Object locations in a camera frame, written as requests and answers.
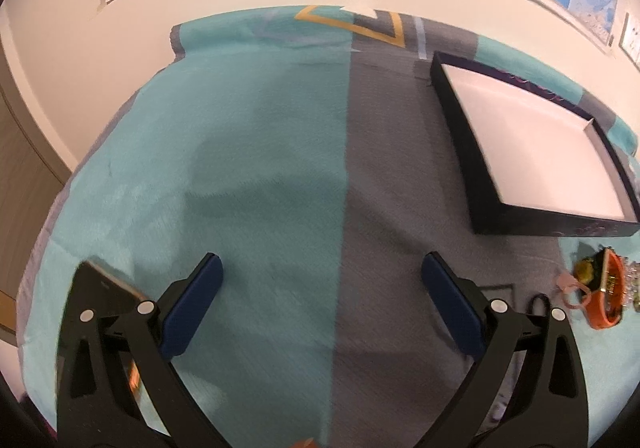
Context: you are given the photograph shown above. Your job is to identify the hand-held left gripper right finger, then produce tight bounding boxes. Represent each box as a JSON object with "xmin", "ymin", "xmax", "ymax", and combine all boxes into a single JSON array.
[{"xmin": 421, "ymin": 251, "xmax": 591, "ymax": 448}]

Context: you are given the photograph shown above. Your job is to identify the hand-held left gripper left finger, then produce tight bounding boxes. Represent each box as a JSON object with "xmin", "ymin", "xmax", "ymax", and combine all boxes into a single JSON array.
[{"xmin": 56, "ymin": 252, "xmax": 233, "ymax": 448}]

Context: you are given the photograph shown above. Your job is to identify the pink charm ring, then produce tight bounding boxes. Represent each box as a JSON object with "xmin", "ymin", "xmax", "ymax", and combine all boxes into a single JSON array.
[{"xmin": 555, "ymin": 271, "xmax": 593, "ymax": 311}]

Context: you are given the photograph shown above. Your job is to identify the yellow amber ring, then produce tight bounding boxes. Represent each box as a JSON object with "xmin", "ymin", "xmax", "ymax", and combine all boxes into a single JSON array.
[{"xmin": 572, "ymin": 258, "xmax": 598, "ymax": 281}]

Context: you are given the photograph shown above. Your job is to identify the orange smartwatch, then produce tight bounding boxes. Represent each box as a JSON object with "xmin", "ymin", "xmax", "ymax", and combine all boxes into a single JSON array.
[{"xmin": 582, "ymin": 248, "xmax": 628, "ymax": 329}]

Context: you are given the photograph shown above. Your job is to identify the dark blue jewelry box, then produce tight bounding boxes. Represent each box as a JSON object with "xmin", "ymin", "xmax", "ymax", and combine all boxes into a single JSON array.
[{"xmin": 430, "ymin": 51, "xmax": 640, "ymax": 238}]

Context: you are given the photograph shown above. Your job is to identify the clear bead bracelet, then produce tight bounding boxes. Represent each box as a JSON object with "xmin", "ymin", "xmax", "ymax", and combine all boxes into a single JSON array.
[{"xmin": 622, "ymin": 261, "xmax": 640, "ymax": 314}]

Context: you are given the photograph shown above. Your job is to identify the black smartphone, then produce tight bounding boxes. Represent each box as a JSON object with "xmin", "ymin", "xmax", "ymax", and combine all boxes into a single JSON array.
[{"xmin": 55, "ymin": 259, "xmax": 151, "ymax": 399}]

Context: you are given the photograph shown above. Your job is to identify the brown wooden door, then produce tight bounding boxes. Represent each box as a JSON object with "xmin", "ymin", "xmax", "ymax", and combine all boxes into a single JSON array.
[{"xmin": 0, "ymin": 73, "xmax": 73, "ymax": 344}]

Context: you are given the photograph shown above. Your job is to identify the white wall socket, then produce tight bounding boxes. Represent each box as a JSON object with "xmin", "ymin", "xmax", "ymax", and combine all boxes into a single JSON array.
[{"xmin": 620, "ymin": 12, "xmax": 640, "ymax": 69}]

